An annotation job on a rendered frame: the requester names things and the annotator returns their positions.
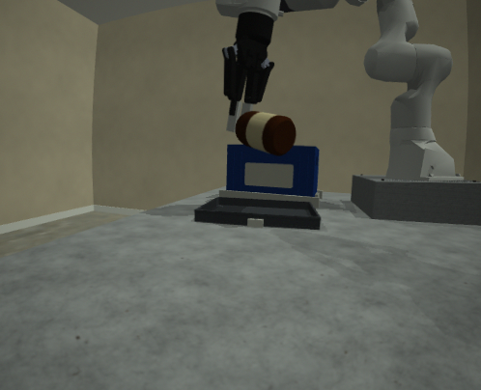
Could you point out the brown glass bottle with cream label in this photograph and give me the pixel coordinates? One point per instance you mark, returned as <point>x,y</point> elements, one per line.
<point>269,133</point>

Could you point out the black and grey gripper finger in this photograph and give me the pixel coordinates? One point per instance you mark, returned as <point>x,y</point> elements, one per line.
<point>255,84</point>
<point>234,80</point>

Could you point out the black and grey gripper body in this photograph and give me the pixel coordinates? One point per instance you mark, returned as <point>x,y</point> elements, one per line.
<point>254,30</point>

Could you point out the dark blue divided crate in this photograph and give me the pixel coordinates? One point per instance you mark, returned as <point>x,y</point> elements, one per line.
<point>293,173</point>

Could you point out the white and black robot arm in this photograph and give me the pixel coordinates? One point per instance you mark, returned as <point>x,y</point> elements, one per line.
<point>414,152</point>

